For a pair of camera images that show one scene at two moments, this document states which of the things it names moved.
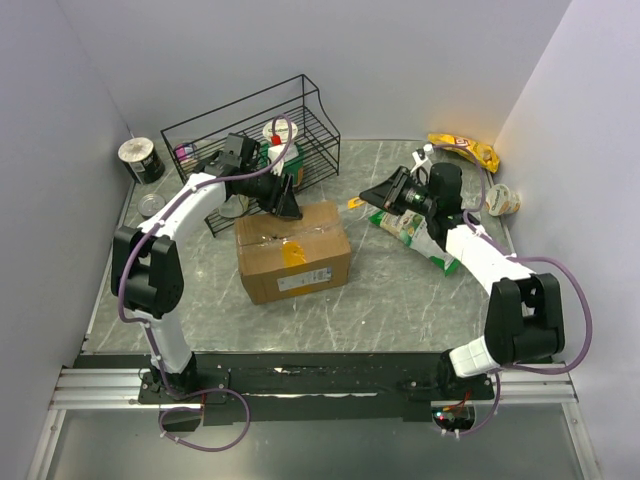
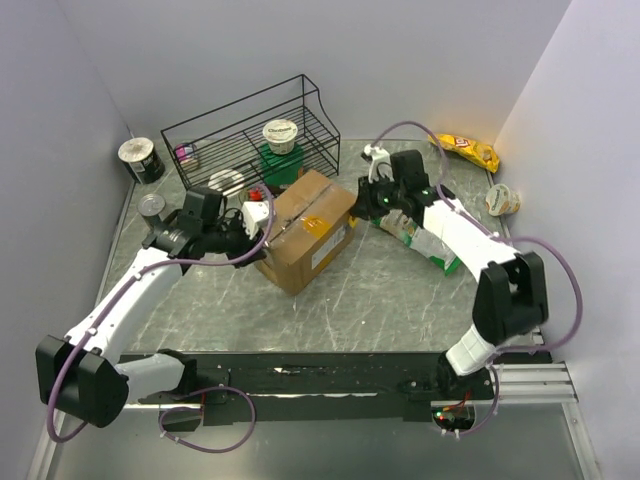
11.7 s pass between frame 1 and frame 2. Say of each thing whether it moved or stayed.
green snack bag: stayed
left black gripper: moved
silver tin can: stayed
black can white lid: stayed
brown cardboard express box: moved
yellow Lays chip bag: stayed
